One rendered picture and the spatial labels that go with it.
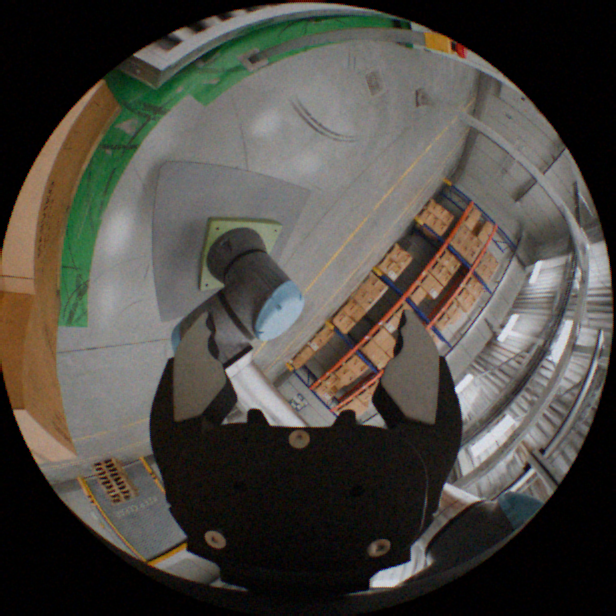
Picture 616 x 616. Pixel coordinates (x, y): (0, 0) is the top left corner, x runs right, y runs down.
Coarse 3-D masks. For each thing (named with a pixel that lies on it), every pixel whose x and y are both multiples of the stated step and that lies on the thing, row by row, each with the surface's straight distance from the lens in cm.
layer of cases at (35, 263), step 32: (96, 96) 74; (64, 128) 71; (96, 128) 99; (64, 160) 81; (32, 192) 76; (64, 192) 100; (32, 224) 77; (32, 256) 81; (0, 288) 97; (32, 288) 88
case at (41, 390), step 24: (0, 312) 89; (24, 312) 84; (0, 336) 82; (24, 336) 77; (24, 360) 73; (48, 360) 111; (24, 384) 70; (48, 384) 103; (24, 408) 67; (48, 408) 94; (24, 432) 84; (48, 432) 84; (48, 456) 115; (72, 456) 118
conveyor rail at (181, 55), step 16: (240, 16) 77; (256, 16) 79; (272, 16) 82; (288, 16) 98; (304, 16) 114; (384, 16) 171; (208, 32) 70; (224, 32) 72; (176, 48) 67; (192, 48) 67; (208, 48) 85; (176, 64) 71
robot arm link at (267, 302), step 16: (256, 256) 44; (240, 272) 42; (256, 272) 41; (272, 272) 41; (224, 288) 43; (240, 288) 40; (256, 288) 38; (272, 288) 37; (288, 288) 38; (224, 304) 39; (240, 304) 38; (256, 304) 37; (272, 304) 36; (288, 304) 37; (240, 320) 39; (256, 320) 38; (272, 320) 37; (288, 320) 44; (256, 336) 40; (272, 336) 45
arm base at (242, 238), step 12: (240, 228) 52; (216, 240) 51; (228, 240) 49; (240, 240) 48; (252, 240) 49; (216, 252) 49; (228, 252) 47; (240, 252) 46; (252, 252) 46; (264, 252) 48; (216, 264) 49; (228, 264) 46; (216, 276) 52
